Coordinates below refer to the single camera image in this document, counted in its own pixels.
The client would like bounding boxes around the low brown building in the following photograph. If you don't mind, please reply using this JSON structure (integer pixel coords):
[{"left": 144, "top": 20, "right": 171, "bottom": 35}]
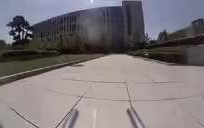
[{"left": 156, "top": 18, "right": 204, "bottom": 43}]

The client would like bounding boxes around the row of small trees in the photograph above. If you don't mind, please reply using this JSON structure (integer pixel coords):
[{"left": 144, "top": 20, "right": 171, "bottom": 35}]
[{"left": 26, "top": 33, "right": 91, "bottom": 54}]

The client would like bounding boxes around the large curved grey building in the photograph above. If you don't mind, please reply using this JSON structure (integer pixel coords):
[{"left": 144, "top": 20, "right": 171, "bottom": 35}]
[{"left": 31, "top": 0, "right": 146, "bottom": 54}]

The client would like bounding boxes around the low green hedge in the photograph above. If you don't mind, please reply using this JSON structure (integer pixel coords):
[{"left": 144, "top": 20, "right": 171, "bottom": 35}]
[{"left": 0, "top": 48, "right": 61, "bottom": 63}]

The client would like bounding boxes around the pale concrete slab plaza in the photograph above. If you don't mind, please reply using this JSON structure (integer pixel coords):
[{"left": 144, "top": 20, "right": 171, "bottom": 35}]
[{"left": 0, "top": 53, "right": 204, "bottom": 128}]

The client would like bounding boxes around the concrete kerb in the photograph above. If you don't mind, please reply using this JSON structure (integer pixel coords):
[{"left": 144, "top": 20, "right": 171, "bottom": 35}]
[{"left": 0, "top": 54, "right": 108, "bottom": 89}]

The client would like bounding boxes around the low concrete wall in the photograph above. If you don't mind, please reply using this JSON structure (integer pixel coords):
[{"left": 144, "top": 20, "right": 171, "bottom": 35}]
[{"left": 128, "top": 42, "right": 204, "bottom": 66}]

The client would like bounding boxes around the green grass lawn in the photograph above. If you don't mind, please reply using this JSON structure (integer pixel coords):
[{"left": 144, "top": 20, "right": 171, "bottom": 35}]
[{"left": 0, "top": 53, "right": 106, "bottom": 80}]

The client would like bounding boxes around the tall dark tree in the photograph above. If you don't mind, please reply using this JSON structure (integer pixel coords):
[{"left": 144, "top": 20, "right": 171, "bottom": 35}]
[{"left": 6, "top": 15, "right": 34, "bottom": 44}]

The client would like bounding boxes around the robot's own part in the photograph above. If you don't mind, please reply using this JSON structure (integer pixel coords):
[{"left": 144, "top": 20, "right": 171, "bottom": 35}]
[
  {"left": 126, "top": 106, "right": 145, "bottom": 128},
  {"left": 61, "top": 108, "right": 80, "bottom": 128}
]

